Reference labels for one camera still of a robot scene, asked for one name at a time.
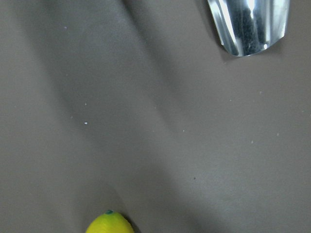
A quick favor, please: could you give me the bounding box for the yellow lemon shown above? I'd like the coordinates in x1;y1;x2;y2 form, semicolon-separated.
86;210;134;233

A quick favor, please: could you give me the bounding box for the metal scoop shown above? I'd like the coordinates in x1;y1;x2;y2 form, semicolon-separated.
208;0;291;57

